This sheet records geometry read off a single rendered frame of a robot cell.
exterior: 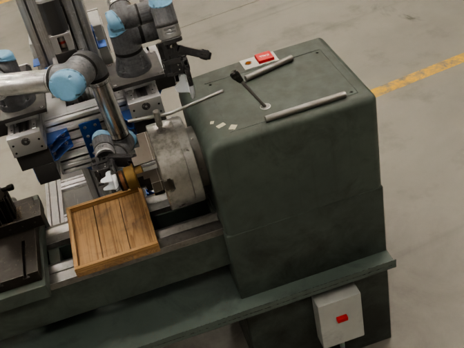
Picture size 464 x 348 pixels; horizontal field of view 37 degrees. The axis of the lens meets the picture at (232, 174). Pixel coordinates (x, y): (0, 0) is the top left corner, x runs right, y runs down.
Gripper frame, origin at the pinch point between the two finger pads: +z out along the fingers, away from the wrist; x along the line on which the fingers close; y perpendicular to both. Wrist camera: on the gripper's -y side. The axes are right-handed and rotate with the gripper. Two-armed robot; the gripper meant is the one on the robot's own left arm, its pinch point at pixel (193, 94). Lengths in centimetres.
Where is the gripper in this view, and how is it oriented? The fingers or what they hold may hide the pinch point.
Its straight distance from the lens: 237.8
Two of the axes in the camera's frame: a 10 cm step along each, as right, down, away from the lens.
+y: -9.5, 3.0, -1.1
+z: 2.6, 9.2, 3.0
